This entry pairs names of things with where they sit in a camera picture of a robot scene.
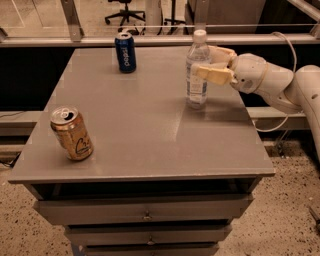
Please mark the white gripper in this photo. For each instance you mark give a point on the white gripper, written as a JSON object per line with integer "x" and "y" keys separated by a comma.
{"x": 250, "y": 74}

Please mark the clear plastic water bottle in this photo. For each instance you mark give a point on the clear plastic water bottle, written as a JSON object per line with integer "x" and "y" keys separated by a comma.
{"x": 199, "y": 53}

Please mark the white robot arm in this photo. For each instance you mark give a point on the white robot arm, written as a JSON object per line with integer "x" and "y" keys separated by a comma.
{"x": 285, "y": 90}

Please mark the black stand base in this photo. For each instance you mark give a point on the black stand base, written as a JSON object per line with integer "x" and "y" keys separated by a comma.
{"x": 172, "y": 20}

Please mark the blue Pepsi can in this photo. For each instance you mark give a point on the blue Pepsi can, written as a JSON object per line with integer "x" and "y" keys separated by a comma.
{"x": 125, "y": 50}

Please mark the black office chair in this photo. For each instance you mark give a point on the black office chair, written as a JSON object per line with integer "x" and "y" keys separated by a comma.
{"x": 126, "y": 14}

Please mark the grey drawer cabinet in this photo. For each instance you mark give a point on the grey drawer cabinet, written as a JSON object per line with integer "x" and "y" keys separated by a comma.
{"x": 147, "y": 141}

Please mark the top grey drawer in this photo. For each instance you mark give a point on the top grey drawer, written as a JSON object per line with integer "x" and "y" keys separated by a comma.
{"x": 144, "y": 210}

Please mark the grey drawer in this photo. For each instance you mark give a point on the grey drawer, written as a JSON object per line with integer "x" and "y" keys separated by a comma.
{"x": 197, "y": 249}
{"x": 148, "y": 235}
{"x": 144, "y": 210}

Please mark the gold LaCroix can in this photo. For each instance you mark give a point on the gold LaCroix can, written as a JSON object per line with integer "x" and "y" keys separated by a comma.
{"x": 68, "y": 125}

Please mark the middle grey drawer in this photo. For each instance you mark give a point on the middle grey drawer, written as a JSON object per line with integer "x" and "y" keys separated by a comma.
{"x": 148, "y": 235}

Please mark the bottom grey drawer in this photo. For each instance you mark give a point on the bottom grey drawer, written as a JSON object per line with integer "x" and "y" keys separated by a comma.
{"x": 197, "y": 249}

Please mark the metal window rail frame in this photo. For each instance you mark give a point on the metal window rail frame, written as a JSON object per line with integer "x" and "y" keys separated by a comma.
{"x": 80, "y": 23}

